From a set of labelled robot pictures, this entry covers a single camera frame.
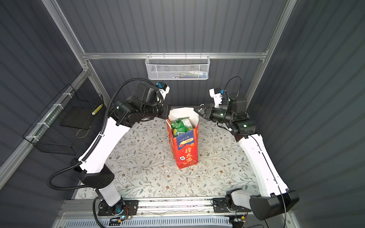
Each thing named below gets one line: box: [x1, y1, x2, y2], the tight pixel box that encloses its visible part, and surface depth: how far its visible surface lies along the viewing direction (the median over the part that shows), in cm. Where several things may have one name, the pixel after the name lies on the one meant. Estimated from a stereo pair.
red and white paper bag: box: [165, 107, 200, 170], surface depth 70 cm
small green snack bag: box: [170, 116, 194, 138], surface depth 73 cm
